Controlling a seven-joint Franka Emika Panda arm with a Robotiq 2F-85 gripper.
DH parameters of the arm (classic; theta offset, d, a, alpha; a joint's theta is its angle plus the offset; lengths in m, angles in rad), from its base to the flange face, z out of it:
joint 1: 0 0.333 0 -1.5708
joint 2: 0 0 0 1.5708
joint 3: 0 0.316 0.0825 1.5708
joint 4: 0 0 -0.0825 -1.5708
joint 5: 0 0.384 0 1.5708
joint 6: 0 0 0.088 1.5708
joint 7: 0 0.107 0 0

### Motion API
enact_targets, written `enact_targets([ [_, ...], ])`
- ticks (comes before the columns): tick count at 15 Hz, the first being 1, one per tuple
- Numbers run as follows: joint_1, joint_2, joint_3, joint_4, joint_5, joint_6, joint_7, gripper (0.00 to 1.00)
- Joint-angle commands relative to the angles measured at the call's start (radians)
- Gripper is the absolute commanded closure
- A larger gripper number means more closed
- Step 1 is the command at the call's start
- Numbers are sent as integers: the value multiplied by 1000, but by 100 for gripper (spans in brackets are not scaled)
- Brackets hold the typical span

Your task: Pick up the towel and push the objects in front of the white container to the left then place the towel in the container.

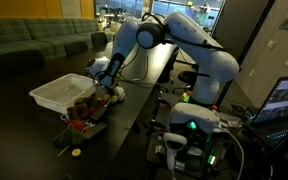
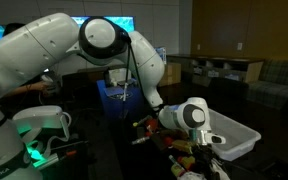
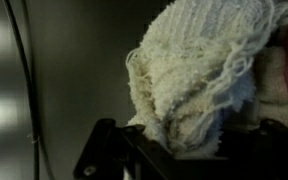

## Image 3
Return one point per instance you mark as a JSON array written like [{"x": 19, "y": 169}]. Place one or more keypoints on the white terry towel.
[{"x": 190, "y": 66}]

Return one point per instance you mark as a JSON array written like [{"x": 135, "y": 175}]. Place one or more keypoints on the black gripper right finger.
[{"x": 267, "y": 153}]

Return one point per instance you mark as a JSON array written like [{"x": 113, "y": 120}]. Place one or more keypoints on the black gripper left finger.
[{"x": 104, "y": 150}]

